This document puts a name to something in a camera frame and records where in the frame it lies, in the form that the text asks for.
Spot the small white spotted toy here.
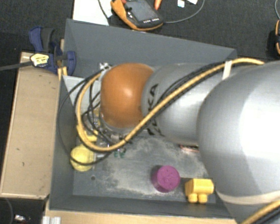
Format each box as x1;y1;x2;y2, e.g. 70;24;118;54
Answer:
99;61;113;72

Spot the pale wood flat board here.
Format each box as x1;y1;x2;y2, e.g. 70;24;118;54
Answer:
0;50;68;204

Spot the yellow lemon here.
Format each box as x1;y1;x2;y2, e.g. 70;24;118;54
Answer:
68;144;98;174

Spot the grey metal bin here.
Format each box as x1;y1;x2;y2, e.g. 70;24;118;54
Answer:
43;18;262;224

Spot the yellow toy block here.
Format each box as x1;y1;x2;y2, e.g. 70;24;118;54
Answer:
182;175;216;206

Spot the purple cylinder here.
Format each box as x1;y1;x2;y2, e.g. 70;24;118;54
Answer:
148;163;183;195

